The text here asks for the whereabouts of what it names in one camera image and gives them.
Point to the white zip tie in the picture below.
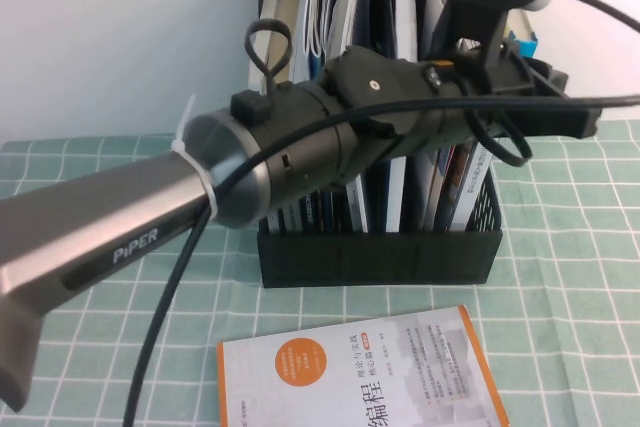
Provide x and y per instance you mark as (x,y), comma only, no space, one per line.
(200,172)

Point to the green white checked tablecloth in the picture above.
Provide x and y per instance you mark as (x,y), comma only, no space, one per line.
(575,247)

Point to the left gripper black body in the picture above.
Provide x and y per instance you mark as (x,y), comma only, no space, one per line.
(452,127)

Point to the cyan-spined book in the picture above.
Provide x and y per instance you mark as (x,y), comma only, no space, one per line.
(287,9)

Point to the dark blue thin book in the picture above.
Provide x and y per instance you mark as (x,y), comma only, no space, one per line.
(316,67)

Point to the grey-spined white book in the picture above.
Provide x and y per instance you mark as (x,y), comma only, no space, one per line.
(340,12)

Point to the black-spined book white characters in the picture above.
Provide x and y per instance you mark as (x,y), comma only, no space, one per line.
(300,47)

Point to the books in left compartment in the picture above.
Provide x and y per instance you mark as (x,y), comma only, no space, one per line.
(387,197)

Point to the orange-backed photo cover book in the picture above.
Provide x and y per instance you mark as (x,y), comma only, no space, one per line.
(450,172)

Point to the white book orange-topped spine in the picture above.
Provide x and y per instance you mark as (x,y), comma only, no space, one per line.
(475,182)

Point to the white thin booklets bundle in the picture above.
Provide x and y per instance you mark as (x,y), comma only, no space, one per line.
(317,7)

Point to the black plastic book holder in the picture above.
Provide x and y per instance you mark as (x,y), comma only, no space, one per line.
(350,262)

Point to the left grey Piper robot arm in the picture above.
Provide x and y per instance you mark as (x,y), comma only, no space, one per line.
(125,207)

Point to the yellow book with blue spine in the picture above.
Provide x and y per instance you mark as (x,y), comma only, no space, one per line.
(527,47)

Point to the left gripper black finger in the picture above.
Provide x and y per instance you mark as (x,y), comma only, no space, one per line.
(550,122)
(550,79)

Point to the white book with orange edge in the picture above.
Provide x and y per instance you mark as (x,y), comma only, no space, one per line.
(350,382)

